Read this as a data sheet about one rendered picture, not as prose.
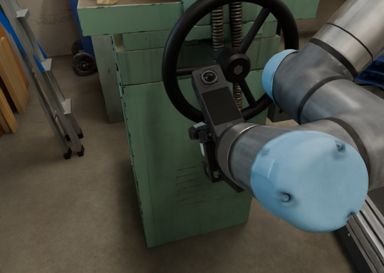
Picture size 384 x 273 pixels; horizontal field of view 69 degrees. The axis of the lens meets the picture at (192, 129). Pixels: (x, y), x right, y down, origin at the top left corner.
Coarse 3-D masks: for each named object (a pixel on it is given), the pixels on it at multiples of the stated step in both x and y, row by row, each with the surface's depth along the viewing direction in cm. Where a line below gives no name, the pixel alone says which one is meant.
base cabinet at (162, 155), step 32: (128, 96) 72; (160, 96) 75; (192, 96) 77; (256, 96) 84; (128, 128) 78; (160, 128) 80; (160, 160) 87; (192, 160) 91; (160, 192) 95; (192, 192) 99; (224, 192) 105; (160, 224) 104; (192, 224) 110; (224, 224) 117
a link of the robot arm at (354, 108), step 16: (336, 80) 30; (320, 96) 30; (336, 96) 29; (352, 96) 28; (368, 96) 27; (304, 112) 31; (320, 112) 29; (336, 112) 28; (352, 112) 26; (368, 112) 25; (352, 128) 24; (368, 128) 24; (368, 144) 23; (368, 160) 23; (368, 176) 23
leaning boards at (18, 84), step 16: (0, 32) 194; (0, 48) 178; (0, 64) 174; (16, 64) 200; (0, 80) 196; (16, 80) 194; (0, 96) 162; (16, 96) 188; (0, 112) 168; (0, 128) 173; (16, 128) 177
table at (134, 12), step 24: (96, 0) 65; (120, 0) 65; (144, 0) 65; (168, 0) 65; (288, 0) 70; (312, 0) 72; (96, 24) 60; (120, 24) 62; (144, 24) 63; (168, 24) 65
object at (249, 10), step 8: (184, 0) 62; (192, 0) 56; (184, 8) 63; (224, 8) 57; (248, 8) 58; (256, 8) 59; (208, 16) 57; (224, 16) 58; (248, 16) 59; (256, 16) 60; (200, 24) 57; (208, 24) 58
